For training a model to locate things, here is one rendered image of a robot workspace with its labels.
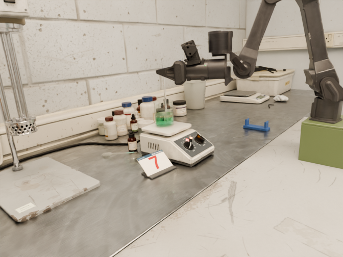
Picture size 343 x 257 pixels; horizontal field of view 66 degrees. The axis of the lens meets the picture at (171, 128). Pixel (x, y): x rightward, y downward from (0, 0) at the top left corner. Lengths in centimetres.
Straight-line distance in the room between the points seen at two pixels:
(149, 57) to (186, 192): 91
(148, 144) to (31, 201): 35
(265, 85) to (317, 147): 108
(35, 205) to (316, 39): 77
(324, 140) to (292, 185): 17
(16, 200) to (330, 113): 80
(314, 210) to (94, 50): 98
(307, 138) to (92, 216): 58
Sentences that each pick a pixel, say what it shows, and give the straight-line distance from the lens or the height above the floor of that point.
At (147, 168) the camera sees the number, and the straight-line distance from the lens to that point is 72.
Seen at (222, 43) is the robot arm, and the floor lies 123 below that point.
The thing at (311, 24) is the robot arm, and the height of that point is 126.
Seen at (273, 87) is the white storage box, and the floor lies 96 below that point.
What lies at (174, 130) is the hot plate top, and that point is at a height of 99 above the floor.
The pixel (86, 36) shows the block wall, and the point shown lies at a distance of 119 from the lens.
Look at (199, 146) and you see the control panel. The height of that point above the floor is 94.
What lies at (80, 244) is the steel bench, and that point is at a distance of 53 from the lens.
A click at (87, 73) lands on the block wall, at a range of 117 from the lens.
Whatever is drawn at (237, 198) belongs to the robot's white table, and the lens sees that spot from 61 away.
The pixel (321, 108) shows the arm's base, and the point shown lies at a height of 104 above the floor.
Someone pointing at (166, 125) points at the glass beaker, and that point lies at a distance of 81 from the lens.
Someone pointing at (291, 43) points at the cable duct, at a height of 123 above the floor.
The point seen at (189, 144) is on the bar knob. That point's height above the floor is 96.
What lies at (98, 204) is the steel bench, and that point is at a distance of 63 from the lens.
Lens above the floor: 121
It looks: 16 degrees down
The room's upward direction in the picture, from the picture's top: 3 degrees counter-clockwise
